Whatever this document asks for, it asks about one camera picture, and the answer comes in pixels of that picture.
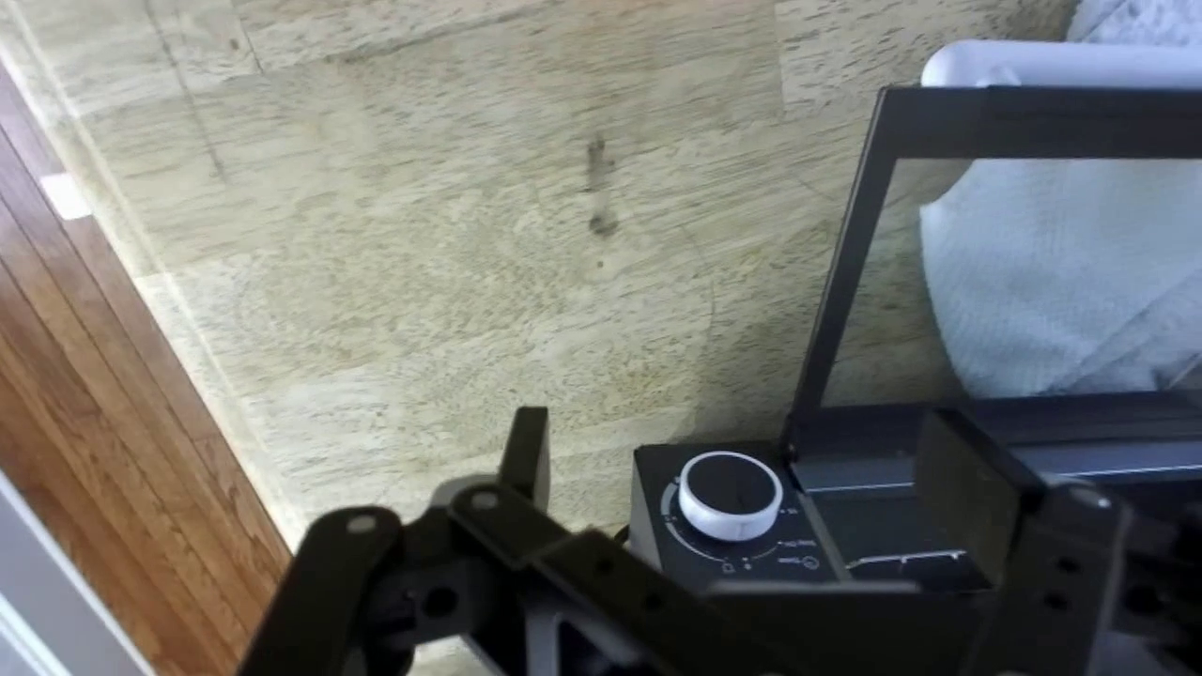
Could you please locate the white oven door handle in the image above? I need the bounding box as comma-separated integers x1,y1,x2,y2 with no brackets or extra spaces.
919,39,1202,91

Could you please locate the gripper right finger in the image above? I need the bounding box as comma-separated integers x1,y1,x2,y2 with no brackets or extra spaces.
914,407,1202,676

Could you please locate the white towel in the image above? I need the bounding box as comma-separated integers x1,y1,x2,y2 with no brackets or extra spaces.
918,0,1202,401

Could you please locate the white and black oven knob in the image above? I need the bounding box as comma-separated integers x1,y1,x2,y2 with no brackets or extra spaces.
677,451,785,545

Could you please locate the glass oven door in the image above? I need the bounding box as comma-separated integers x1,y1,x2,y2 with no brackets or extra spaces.
782,39,1202,453

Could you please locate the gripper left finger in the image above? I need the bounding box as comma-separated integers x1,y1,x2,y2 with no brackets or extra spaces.
237,406,752,676

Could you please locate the black toaster oven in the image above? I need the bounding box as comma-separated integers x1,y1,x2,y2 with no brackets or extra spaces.
627,39,1202,602

